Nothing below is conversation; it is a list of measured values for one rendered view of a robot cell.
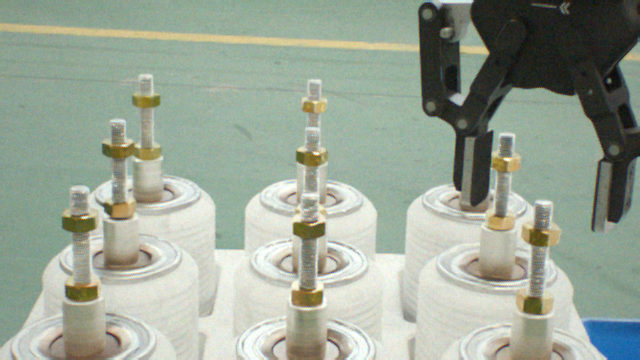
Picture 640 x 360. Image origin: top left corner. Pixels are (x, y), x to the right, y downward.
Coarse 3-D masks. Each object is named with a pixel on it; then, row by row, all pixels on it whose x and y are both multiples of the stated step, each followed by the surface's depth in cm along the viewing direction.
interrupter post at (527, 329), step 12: (516, 312) 63; (552, 312) 63; (516, 324) 63; (528, 324) 63; (540, 324) 63; (552, 324) 63; (516, 336) 63; (528, 336) 63; (540, 336) 63; (552, 336) 63; (516, 348) 64; (528, 348) 63; (540, 348) 63
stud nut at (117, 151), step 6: (102, 144) 73; (108, 144) 72; (114, 144) 72; (120, 144) 72; (126, 144) 73; (132, 144) 73; (102, 150) 73; (108, 150) 73; (114, 150) 72; (120, 150) 72; (126, 150) 73; (132, 150) 73; (108, 156) 73; (114, 156) 72; (120, 156) 73; (126, 156) 73
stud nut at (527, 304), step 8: (520, 296) 63; (528, 296) 63; (544, 296) 63; (552, 296) 63; (520, 304) 63; (528, 304) 63; (536, 304) 62; (544, 304) 62; (552, 304) 63; (528, 312) 63; (536, 312) 63; (544, 312) 63
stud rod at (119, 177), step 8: (112, 120) 73; (120, 120) 73; (112, 128) 72; (120, 128) 72; (112, 136) 73; (120, 136) 73; (112, 160) 73; (120, 160) 73; (112, 168) 73; (120, 168) 73; (112, 176) 74; (120, 176) 73; (112, 184) 74; (120, 184) 74; (112, 192) 74; (120, 192) 74; (112, 200) 74; (120, 200) 74
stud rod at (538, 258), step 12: (540, 204) 61; (552, 204) 61; (540, 216) 61; (552, 216) 62; (540, 228) 62; (540, 252) 62; (528, 264) 63; (540, 264) 62; (528, 276) 63; (540, 276) 62; (528, 288) 63; (540, 288) 63
